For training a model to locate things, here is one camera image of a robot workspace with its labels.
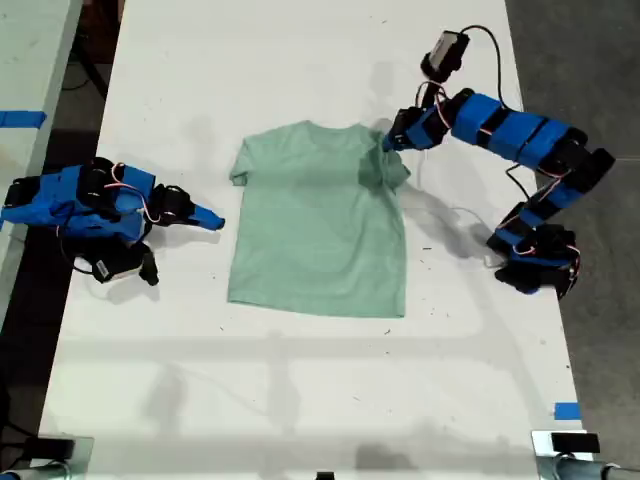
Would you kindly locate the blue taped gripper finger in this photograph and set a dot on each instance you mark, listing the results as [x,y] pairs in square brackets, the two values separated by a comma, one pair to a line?
[401,122]
[207,212]
[202,225]
[392,144]

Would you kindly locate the pale green T-shirt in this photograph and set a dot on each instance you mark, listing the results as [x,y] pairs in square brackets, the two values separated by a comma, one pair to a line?
[310,225]

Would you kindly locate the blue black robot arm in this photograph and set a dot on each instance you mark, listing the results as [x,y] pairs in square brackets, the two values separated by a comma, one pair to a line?
[525,132]
[65,200]

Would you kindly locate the long blue tape strip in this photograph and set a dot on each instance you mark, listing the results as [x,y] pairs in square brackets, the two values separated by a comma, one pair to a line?
[22,119]

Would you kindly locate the white side table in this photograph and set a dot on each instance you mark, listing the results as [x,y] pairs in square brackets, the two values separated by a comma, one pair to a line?
[30,55]

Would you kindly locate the small black box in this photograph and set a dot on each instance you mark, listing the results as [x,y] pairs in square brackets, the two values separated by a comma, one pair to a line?
[575,443]
[54,448]

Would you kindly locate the metal table clamp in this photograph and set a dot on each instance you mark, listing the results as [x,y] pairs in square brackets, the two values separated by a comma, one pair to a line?
[75,462]
[550,460]

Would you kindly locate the tiny black block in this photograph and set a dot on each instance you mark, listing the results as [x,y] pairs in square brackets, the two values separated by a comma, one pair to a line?
[325,476]

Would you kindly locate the short blue tape piece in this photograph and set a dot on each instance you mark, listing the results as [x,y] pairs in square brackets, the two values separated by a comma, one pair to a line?
[567,411]

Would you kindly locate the short black camera stalk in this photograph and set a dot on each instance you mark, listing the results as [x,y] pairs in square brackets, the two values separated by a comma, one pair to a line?
[431,90]
[149,267]

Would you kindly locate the black camera box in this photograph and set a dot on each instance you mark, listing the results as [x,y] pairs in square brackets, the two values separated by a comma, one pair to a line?
[115,267]
[446,52]

